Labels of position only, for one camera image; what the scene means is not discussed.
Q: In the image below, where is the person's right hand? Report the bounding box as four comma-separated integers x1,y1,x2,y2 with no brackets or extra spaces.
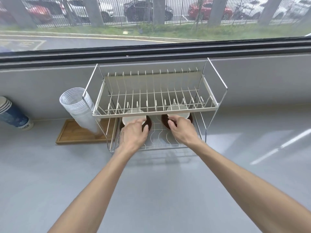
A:
167,115,204,146

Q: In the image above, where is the person's left hand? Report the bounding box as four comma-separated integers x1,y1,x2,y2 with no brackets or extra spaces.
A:
117,118,149,157

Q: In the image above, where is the white ceramic bowl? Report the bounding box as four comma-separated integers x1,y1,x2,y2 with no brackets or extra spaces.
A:
122,109,147,127
167,104,190,121

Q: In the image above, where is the person's left forearm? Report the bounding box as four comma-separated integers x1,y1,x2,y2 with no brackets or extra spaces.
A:
48,149,139,233

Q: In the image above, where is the person's right forearm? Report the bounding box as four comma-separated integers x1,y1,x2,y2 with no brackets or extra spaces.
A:
189,140,311,233

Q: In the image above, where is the dark brown bowl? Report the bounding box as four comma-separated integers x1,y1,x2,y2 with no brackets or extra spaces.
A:
161,113,193,131
119,115,153,134

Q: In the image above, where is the two-tier metal dish rack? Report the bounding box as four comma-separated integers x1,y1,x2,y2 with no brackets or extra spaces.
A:
83,58,228,153

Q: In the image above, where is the stack of clear plastic cups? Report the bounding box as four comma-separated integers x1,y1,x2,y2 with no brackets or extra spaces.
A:
59,87,103,137

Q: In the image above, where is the wooden tray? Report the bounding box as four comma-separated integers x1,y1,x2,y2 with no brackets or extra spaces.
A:
55,118,118,145

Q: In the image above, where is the black metal fence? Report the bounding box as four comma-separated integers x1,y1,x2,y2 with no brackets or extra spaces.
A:
19,0,311,27

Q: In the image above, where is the thin tree trunk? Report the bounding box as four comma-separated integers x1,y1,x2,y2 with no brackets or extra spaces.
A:
192,0,204,29

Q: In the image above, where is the grey concrete pillar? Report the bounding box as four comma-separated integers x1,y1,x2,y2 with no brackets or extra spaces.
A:
207,0,229,27
82,0,105,27
2,0,38,29
258,0,284,25
153,0,166,25

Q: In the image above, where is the red car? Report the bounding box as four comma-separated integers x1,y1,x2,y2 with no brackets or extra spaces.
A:
188,0,234,21
27,4,52,23

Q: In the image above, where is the black car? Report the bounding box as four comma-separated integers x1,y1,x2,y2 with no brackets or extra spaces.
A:
123,0,174,22

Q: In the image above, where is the white car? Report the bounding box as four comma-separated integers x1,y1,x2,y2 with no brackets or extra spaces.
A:
97,0,115,22
234,0,266,19

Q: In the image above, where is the stack of blue paper cups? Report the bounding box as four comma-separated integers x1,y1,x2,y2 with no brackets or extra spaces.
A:
0,96,34,131

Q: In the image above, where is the dark window frame rail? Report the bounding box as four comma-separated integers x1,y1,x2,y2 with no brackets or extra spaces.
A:
0,39,311,70

